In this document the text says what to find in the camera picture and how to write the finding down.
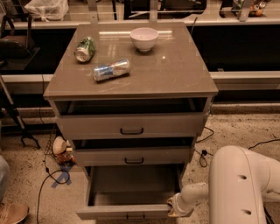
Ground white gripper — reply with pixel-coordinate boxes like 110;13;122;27
167;193;193;218

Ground grey drawer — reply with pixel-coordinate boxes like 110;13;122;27
71;136;194;166
77;164;184;222
52;97;209;140

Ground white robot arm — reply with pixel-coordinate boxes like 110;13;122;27
167;145;280;224

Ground grey drawer cabinet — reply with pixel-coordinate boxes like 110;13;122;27
43;22;219;191

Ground black metal stand leg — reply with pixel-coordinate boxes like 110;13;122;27
263;207;275;224

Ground blue tape cross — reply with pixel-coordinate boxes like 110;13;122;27
51;163;74;188

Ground blue silver soda can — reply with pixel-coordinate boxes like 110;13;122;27
94;59;130;81

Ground white bowl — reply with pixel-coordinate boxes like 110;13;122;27
129;27;158;52

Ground person leg in jeans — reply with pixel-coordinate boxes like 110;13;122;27
0;155;10;202

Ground green soda can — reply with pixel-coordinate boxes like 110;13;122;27
74;36;95;63

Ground black tripod leg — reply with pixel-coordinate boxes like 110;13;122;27
0;75;40;149

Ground colourful toys on shelf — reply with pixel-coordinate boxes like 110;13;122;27
232;0;271;17

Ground dark chair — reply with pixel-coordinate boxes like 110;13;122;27
0;14;39;71

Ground white plastic bag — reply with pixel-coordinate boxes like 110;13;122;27
24;0;68;22

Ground black floor cable right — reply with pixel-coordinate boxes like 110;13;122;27
194;126;280;168

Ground black floor cable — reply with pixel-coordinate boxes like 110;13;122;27
36;122;71;224
194;126;280;168

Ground black floor cable left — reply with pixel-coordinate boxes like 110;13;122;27
36;122;71;224

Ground wire basket with toys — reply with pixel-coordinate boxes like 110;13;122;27
44;128;75;165

